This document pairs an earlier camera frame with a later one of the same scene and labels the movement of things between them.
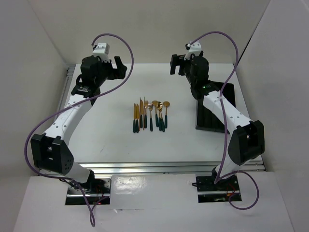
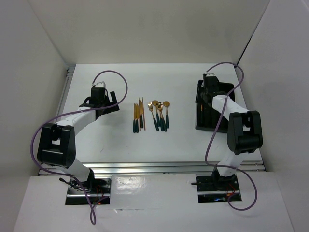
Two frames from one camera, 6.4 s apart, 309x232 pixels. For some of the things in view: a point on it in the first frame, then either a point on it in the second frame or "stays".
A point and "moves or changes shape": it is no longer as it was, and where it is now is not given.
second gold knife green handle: (137, 114) stays
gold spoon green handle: (155, 103) stays
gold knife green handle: (134, 118) stays
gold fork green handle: (150, 104) moves or changes shape
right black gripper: (178, 60) to (202, 88)
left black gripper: (119, 73) to (113, 97)
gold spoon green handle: (166, 104) stays
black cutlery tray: (207, 120) stays
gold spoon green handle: (160, 107) stays
